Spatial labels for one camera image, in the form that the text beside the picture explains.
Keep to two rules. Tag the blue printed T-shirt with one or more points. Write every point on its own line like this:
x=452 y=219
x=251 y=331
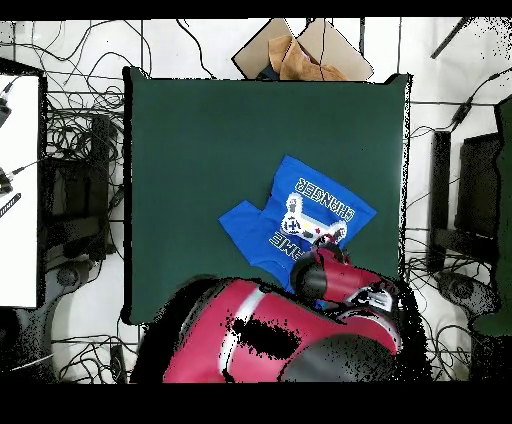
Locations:
x=248 y=232

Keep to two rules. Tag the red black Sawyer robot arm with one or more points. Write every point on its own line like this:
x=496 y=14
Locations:
x=260 y=340

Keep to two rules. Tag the dark green table cloth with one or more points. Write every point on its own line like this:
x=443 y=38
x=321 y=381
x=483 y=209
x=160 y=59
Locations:
x=506 y=200
x=180 y=140

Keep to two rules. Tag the dark blue cloth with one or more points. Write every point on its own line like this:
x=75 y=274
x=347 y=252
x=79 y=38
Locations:
x=267 y=74

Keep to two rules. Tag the tan cloth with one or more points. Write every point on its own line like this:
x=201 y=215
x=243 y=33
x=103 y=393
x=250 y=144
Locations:
x=296 y=64

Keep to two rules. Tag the black power adapter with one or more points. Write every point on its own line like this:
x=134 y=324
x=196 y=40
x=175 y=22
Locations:
x=462 y=114

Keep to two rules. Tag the brown cardboard box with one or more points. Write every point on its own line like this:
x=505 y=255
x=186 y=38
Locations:
x=256 y=52

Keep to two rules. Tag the black rod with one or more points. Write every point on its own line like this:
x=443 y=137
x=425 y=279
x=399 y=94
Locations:
x=450 y=38

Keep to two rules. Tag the black power strip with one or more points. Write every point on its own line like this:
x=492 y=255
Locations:
x=118 y=362

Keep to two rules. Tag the black ribbed strip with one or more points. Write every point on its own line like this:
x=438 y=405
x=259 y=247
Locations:
x=10 y=204

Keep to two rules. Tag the black device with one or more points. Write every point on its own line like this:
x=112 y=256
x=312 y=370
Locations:
x=4 y=184
x=3 y=114

